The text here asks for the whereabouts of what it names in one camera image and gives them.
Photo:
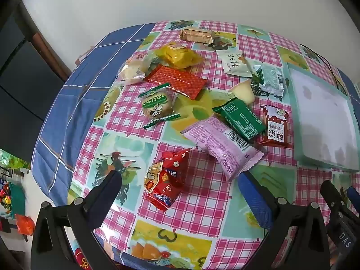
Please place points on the clear packet with white pastry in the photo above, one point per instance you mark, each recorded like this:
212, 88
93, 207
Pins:
130, 71

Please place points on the long red patterned snack packet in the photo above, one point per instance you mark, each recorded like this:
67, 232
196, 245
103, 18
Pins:
177, 81

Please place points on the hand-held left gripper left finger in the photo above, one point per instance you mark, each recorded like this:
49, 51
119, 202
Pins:
105, 199

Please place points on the dark green snack packet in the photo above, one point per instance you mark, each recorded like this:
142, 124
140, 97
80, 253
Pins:
242, 119

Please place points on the white jelly cup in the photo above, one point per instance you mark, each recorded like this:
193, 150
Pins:
243, 92

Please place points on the mint green snack packet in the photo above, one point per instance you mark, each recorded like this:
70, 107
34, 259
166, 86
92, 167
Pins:
271, 78

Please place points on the small red and white packet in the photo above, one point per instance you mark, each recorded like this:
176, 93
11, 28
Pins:
275, 128

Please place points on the yellow snack packet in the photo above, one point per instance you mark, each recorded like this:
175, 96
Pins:
178, 56

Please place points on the gold foil snack packet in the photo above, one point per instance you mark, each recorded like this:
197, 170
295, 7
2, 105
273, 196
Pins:
195, 36

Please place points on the orange plastic bag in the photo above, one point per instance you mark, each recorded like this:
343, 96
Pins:
25, 225

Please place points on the pink checked patterned tablecloth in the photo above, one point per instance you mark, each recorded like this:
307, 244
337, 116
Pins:
202, 211

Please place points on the red triangular snack packet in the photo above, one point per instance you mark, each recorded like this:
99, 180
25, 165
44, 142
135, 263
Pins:
166, 180

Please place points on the green colourful object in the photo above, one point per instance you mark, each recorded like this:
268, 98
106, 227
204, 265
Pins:
15, 199

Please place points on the pink snack packet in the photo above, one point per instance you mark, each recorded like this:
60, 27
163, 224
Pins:
219, 142

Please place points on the white and green snack packet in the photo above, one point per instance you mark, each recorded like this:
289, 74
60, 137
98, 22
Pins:
233, 62

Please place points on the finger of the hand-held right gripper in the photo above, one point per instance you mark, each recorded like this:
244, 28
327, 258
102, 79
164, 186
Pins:
332, 199
355, 199

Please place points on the mint green cardboard box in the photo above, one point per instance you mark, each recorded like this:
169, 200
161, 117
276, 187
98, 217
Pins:
323, 118

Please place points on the dark furniture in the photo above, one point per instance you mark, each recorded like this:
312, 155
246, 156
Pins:
22, 98

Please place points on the brown wooden frame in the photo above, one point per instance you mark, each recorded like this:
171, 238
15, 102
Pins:
42, 42

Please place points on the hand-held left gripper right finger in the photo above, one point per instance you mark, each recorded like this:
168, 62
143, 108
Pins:
254, 199

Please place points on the green-trimmed clear cookie packet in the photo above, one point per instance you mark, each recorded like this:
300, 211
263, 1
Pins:
157, 105

